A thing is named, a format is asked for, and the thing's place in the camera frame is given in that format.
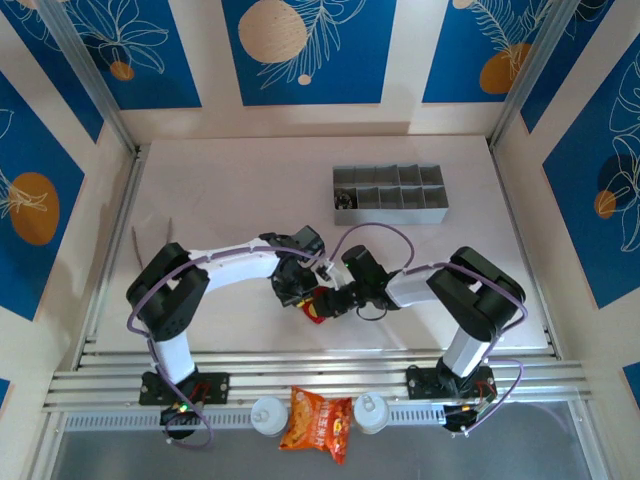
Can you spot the red sock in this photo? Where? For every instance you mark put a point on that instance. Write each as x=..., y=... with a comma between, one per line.
x=316, y=320

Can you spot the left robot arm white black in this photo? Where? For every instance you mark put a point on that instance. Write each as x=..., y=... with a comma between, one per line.
x=167, y=300

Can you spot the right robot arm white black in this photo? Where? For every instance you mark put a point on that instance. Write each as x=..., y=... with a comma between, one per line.
x=475, y=310

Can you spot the grey compartment organizer tray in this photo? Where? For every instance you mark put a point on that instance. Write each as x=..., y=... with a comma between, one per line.
x=390, y=216

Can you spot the white plastic bottle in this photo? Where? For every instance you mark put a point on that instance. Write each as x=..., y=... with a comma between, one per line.
x=269, y=415
x=371, y=412

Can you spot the orange snack bag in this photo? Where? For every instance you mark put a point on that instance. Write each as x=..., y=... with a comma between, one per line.
x=315, y=425

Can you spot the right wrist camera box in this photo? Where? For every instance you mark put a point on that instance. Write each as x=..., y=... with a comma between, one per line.
x=331, y=272

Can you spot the aluminium mounting rail frame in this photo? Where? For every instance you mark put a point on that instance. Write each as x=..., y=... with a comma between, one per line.
x=320, y=372

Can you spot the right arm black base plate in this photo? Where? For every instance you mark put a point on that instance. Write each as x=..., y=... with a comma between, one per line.
x=420, y=385

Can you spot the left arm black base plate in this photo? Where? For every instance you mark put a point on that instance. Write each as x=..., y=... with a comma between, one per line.
x=215, y=390

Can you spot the aluminium table side rail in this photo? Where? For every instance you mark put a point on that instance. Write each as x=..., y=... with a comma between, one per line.
x=131, y=190
x=502, y=180

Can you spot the aluminium corner post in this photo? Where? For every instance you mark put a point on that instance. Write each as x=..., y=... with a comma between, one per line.
x=85, y=65
x=535, y=65

